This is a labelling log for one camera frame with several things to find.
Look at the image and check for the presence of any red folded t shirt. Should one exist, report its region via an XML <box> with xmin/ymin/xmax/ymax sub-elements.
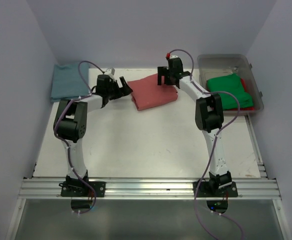
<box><xmin>206</xmin><ymin>73</ymin><xmax>255</xmax><ymax>111</ymax></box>

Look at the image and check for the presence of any aluminium mounting rail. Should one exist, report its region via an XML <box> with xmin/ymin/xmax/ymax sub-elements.
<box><xmin>18</xmin><ymin>177</ymin><xmax>281</xmax><ymax>200</ymax></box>

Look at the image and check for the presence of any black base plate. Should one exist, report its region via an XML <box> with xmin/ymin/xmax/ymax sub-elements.
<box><xmin>58</xmin><ymin>181</ymin><xmax>106</xmax><ymax>198</ymax></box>
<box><xmin>196</xmin><ymin>181</ymin><xmax>239</xmax><ymax>198</ymax></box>

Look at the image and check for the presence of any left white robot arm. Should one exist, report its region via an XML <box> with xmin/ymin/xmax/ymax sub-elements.
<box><xmin>53</xmin><ymin>74</ymin><xmax>133</xmax><ymax>198</ymax></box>

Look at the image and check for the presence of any clear plastic bin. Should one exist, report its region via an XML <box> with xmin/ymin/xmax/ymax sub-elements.
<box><xmin>197</xmin><ymin>54</ymin><xmax>264</xmax><ymax>116</ymax></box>

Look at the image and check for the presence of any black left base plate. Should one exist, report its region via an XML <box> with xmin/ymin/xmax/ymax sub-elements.
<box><xmin>58</xmin><ymin>181</ymin><xmax>106</xmax><ymax>198</ymax></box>

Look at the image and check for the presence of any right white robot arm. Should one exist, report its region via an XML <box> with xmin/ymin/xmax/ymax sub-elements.
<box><xmin>157</xmin><ymin>53</ymin><xmax>233</xmax><ymax>197</ymax></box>

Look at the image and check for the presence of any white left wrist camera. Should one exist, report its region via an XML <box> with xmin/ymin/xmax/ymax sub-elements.
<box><xmin>104</xmin><ymin>67</ymin><xmax>115</xmax><ymax>79</ymax></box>

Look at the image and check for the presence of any blue folded t shirt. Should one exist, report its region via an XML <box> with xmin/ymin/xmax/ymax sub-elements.
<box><xmin>50</xmin><ymin>62</ymin><xmax>90</xmax><ymax>103</ymax></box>

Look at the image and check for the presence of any salmon pink t shirt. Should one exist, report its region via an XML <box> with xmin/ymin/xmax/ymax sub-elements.
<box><xmin>128</xmin><ymin>73</ymin><xmax>178</xmax><ymax>111</ymax></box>

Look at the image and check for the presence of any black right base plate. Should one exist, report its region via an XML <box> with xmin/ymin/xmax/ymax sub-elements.
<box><xmin>196</xmin><ymin>181</ymin><xmax>239</xmax><ymax>198</ymax></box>

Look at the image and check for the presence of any green folded t shirt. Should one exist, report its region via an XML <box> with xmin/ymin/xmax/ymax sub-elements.
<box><xmin>206</xmin><ymin>73</ymin><xmax>254</xmax><ymax>111</ymax></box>

